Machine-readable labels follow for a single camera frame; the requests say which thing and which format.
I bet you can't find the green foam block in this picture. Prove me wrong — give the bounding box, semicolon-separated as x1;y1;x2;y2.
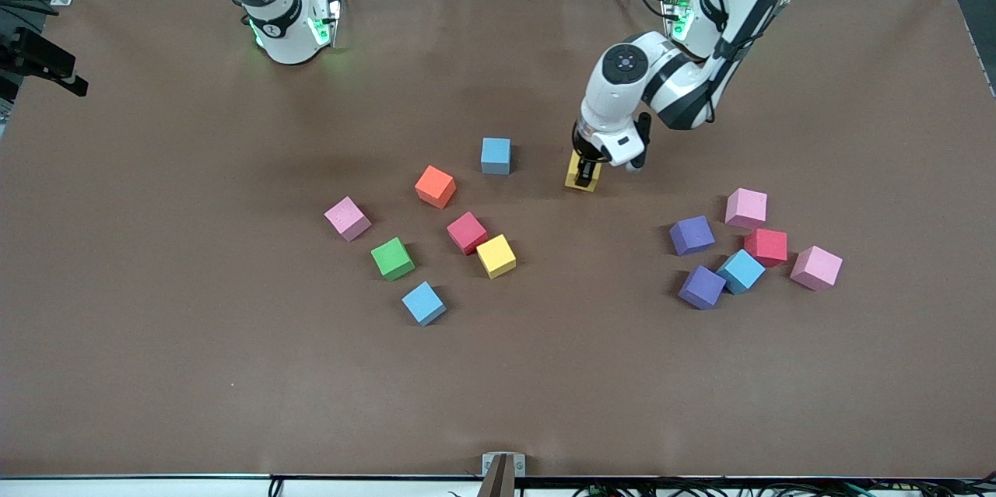
370;237;416;282

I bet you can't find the small metal bracket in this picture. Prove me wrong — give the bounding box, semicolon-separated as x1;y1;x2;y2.
482;452;526;497

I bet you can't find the blue foam block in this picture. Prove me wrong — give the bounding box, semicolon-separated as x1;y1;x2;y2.
480;138;512;176
402;281;447;327
716;249;766;296

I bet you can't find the large table mat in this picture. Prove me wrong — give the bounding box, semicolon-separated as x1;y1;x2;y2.
0;0;996;478

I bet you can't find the orange foam block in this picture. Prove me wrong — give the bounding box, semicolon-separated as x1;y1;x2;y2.
414;165;458;210

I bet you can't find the pink foam block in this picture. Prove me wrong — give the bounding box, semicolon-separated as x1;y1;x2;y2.
790;245;843;292
725;187;768;229
324;196;373;242

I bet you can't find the yellow foam block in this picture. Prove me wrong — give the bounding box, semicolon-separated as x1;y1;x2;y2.
476;234;517;280
565;151;601;193

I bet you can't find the white table frame rail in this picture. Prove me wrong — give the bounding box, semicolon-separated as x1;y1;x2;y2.
0;476;996;497

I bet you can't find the purple foam block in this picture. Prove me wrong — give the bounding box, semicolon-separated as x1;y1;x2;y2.
678;264;727;311
669;215;715;257

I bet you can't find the red foam block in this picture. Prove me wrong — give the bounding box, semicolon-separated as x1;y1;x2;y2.
743;228;788;268
446;211;489;256

